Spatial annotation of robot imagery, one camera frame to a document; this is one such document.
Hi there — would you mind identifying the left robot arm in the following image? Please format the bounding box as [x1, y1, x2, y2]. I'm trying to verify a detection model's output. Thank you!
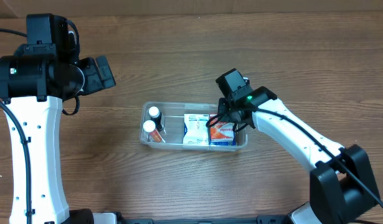
[0, 14, 120, 224]

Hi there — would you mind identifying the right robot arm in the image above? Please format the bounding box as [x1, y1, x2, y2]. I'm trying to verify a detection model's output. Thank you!
[207, 68, 383, 223]

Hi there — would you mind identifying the orange bottle white cap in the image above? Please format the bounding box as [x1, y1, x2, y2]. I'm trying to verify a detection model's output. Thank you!
[143, 120, 164, 142]

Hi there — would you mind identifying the clear plastic container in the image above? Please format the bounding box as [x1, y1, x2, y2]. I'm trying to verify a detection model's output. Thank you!
[139, 101, 248, 152]

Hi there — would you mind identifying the white packet box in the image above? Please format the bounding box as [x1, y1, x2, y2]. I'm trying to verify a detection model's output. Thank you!
[182, 114, 209, 146]

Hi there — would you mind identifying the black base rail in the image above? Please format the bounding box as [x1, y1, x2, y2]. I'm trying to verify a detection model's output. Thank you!
[91, 211, 304, 224]

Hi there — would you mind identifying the red packet box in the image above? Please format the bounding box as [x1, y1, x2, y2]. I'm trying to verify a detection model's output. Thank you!
[209, 118, 235, 144]

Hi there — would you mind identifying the dark bottle white cap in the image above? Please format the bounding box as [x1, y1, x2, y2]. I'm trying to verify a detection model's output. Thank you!
[148, 106, 164, 132]

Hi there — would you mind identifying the blue packet box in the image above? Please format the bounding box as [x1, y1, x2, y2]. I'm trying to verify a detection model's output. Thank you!
[210, 139, 237, 146]

